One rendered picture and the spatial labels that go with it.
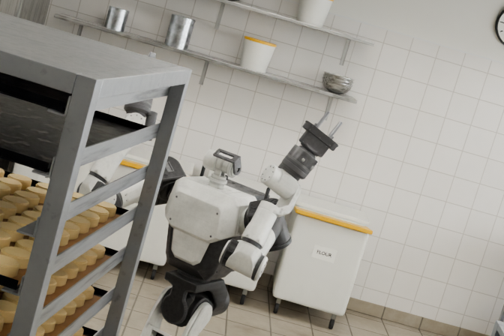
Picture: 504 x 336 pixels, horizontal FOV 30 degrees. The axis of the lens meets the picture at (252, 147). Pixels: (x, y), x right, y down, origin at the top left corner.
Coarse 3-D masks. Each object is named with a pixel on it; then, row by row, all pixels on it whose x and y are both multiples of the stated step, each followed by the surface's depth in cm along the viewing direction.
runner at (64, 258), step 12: (120, 216) 183; (132, 216) 193; (108, 228) 176; (120, 228) 186; (84, 240) 161; (96, 240) 170; (72, 252) 156; (84, 252) 164; (60, 264) 151; (24, 276) 135
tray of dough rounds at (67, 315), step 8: (88, 288) 194; (96, 288) 198; (80, 296) 188; (88, 296) 192; (96, 296) 196; (72, 304) 182; (80, 304) 187; (88, 304) 190; (64, 312) 177; (72, 312) 182; (80, 312) 185; (48, 320) 171; (56, 320) 175; (64, 320) 178; (72, 320) 179; (40, 328) 166; (48, 328) 170; (56, 328) 173
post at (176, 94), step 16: (176, 96) 191; (176, 112) 192; (160, 128) 192; (160, 144) 193; (160, 160) 193; (160, 176) 194; (144, 192) 194; (144, 208) 195; (144, 224) 195; (128, 240) 196; (144, 240) 197; (128, 256) 196; (128, 272) 196; (128, 288) 197; (112, 304) 198; (112, 320) 198
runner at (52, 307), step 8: (112, 256) 187; (120, 256) 194; (104, 264) 182; (112, 264) 189; (96, 272) 177; (104, 272) 184; (80, 280) 168; (88, 280) 173; (96, 280) 179; (72, 288) 163; (80, 288) 169; (64, 296) 160; (72, 296) 165; (48, 304) 152; (56, 304) 156; (64, 304) 162; (48, 312) 153; (56, 312) 158; (40, 320) 150
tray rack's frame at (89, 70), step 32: (0, 32) 156; (32, 32) 173; (64, 32) 193; (0, 64) 132; (32, 64) 131; (64, 64) 137; (96, 64) 150; (128, 64) 165; (160, 64) 184; (96, 96) 132; (64, 128) 132; (64, 160) 132; (64, 192) 133; (32, 256) 134; (32, 288) 135; (32, 320) 135
